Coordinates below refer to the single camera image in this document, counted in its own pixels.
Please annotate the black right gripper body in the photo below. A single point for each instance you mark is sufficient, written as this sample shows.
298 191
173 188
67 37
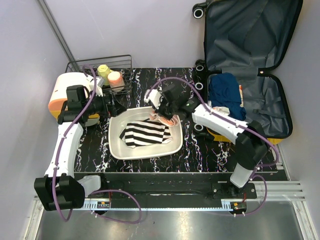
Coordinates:
166 110

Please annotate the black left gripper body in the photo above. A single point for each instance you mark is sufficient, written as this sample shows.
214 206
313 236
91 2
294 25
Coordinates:
98 105

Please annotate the orange white patterned towel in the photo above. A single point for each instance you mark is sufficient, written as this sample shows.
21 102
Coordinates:
166 120

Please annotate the white plastic tray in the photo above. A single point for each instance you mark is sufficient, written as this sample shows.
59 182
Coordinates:
120 151

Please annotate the black white striped garment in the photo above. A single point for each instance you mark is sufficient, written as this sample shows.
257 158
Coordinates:
141 133

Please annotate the navy blue garment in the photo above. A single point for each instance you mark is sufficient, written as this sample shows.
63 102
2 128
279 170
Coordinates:
223 91

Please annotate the yellow Pikachu suitcase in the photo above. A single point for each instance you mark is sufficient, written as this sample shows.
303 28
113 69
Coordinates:
249 39

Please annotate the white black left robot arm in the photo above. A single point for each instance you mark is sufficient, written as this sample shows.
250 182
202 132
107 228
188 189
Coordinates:
58 189

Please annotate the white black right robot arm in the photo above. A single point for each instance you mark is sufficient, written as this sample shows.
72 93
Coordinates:
246 137

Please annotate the pink cup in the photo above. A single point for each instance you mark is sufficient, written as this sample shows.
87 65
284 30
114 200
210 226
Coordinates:
116 81

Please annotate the pink yellow drawer box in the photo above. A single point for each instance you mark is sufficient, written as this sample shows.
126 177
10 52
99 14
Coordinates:
59 94

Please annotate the orange floral cloth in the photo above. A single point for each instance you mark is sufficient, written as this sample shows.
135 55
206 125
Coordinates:
241 96

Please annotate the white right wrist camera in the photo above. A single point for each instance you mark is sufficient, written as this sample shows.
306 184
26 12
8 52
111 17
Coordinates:
153 96

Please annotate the black wire basket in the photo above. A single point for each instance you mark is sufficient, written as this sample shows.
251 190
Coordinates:
121 63

